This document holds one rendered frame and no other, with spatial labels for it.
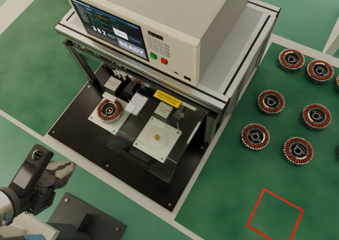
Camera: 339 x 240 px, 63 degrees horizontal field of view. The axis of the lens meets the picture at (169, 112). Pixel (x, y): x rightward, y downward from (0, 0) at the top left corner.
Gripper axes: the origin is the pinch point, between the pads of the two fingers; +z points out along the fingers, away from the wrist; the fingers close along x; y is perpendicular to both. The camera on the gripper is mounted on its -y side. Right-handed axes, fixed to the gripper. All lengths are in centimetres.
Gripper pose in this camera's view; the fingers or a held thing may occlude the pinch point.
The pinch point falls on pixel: (72, 163)
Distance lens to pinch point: 81.1
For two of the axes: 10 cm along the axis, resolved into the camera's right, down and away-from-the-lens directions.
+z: 3.8, -1.9, 9.0
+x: 8.5, 4.5, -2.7
